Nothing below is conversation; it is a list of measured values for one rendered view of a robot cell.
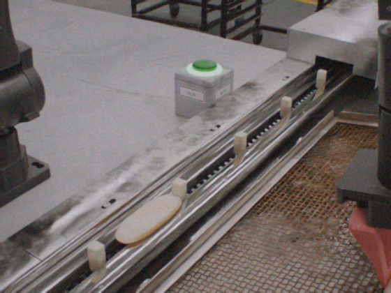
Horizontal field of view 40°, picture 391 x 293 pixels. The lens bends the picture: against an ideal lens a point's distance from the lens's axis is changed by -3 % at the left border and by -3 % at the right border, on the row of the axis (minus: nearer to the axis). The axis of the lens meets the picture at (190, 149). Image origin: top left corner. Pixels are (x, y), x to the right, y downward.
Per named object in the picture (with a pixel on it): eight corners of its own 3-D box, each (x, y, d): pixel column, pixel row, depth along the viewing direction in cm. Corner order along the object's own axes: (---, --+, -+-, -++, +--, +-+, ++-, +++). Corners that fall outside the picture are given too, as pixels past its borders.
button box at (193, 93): (198, 116, 96) (199, 56, 90) (237, 128, 92) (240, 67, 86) (170, 134, 90) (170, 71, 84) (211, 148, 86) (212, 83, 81)
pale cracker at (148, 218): (163, 192, 64) (163, 184, 64) (189, 204, 63) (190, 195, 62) (106, 236, 57) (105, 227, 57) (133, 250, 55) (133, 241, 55)
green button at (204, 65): (200, 66, 88) (201, 57, 87) (221, 72, 86) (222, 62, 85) (186, 74, 85) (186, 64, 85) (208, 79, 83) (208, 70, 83)
